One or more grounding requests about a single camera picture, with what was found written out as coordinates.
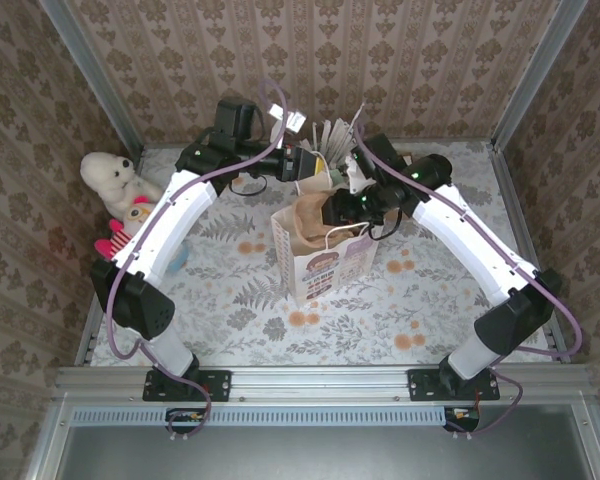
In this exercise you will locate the brown pulp cup carrier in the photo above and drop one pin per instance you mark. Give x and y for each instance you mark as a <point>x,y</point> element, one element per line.
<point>307,220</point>

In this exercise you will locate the white cartoon print paper bag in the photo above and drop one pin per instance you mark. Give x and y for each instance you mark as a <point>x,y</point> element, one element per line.
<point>325,280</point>

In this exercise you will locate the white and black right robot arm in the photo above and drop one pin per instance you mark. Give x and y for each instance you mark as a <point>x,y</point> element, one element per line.
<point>470,240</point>

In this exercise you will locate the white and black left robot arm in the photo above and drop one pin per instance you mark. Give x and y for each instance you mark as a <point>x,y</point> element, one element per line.
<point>170,220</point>

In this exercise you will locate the stack of green paper cups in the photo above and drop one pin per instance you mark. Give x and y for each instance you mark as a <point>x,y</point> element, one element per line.
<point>312,186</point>

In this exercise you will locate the floral table cover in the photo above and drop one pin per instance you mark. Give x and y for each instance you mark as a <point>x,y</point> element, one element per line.
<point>330,330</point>

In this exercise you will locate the white plush animal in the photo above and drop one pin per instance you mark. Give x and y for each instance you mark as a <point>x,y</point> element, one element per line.
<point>110,172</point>

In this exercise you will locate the pink striped plush doll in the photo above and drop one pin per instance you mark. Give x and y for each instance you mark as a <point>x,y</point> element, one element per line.
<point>132,215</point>

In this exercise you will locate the small blue alarm clock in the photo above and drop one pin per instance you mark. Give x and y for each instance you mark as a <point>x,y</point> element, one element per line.
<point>180,260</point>

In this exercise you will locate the black connector board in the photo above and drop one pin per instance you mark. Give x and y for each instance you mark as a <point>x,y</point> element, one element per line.
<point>462,417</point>
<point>185,420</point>

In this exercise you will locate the grey metal panel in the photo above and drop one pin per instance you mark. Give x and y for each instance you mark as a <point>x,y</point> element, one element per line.
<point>305,455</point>

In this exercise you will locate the aluminium frame post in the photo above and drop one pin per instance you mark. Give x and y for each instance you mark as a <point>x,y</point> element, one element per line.
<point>536,75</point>
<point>96,75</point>

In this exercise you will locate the wide aluminium base rail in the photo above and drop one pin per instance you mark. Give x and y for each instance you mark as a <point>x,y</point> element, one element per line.
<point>320,382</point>

